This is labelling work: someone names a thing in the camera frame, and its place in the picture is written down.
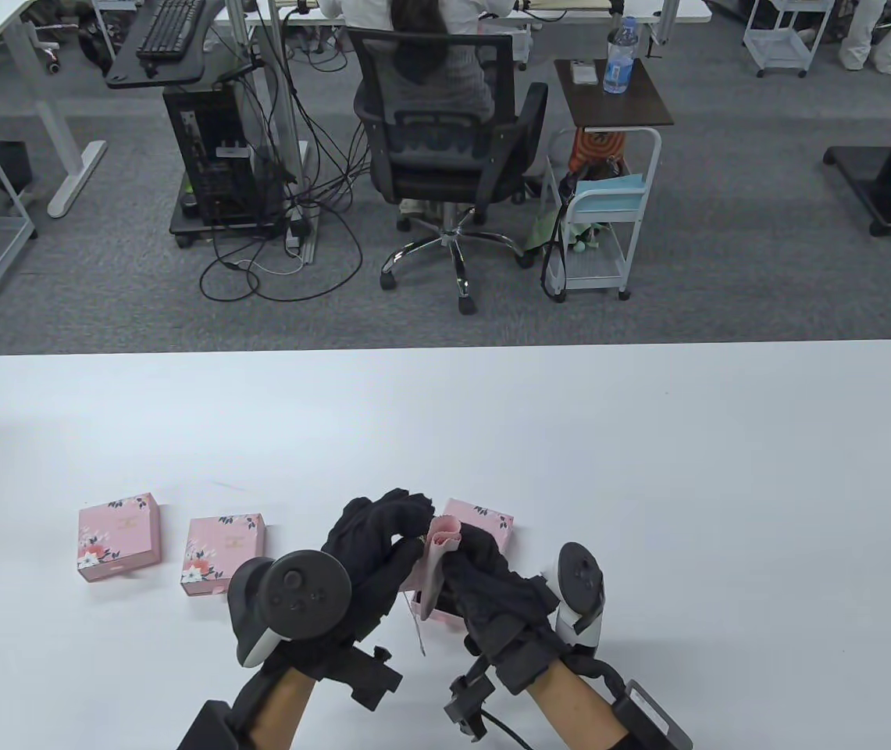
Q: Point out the person's left hand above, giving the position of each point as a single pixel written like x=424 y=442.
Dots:
x=367 y=547

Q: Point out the person's right hand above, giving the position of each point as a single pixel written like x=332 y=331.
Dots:
x=484 y=578

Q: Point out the pink floral jewelry box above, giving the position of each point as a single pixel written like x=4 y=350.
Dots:
x=222 y=555
x=119 y=535
x=488 y=523

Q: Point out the black VR controller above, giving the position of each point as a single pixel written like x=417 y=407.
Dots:
x=578 y=574
x=297 y=590

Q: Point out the person's left forearm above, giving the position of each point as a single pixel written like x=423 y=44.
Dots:
x=281 y=707

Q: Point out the person's right forearm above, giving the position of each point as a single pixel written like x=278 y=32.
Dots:
x=570 y=703

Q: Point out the black labelled wrist sensor box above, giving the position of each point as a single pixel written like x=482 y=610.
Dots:
x=648 y=715

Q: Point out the grey power strip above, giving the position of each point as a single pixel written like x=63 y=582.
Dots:
x=298 y=230

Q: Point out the black wheeled computer platform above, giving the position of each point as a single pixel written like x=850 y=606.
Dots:
x=219 y=228

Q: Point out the green bag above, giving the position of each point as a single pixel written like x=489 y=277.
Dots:
x=547 y=230

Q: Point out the black mesh office chair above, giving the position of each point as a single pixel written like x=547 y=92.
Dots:
x=445 y=180

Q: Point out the light blue folder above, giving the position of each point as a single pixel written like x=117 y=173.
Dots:
x=609 y=195

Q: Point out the black computer tower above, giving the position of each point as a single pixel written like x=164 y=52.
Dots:
x=211 y=148

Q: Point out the orange patterned bag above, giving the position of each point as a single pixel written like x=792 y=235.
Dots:
x=597 y=148

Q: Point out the white desk with metal legs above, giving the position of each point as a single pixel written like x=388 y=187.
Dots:
x=281 y=78

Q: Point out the brown side table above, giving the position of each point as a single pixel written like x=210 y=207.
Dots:
x=617 y=109

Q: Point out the black keyboard tray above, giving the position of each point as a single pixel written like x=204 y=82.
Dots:
x=179 y=74

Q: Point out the white smartphone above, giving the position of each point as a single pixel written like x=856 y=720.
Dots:
x=584 y=73

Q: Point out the clear water bottle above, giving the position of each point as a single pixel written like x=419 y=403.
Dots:
x=618 y=66

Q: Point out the black keyboard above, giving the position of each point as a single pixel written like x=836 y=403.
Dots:
x=168 y=31

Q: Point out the black backpack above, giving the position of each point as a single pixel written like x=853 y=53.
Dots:
x=98 y=47

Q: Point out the white chair base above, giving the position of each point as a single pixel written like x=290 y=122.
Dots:
x=47 y=55

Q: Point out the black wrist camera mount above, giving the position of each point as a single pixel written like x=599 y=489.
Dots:
x=468 y=699
x=367 y=680

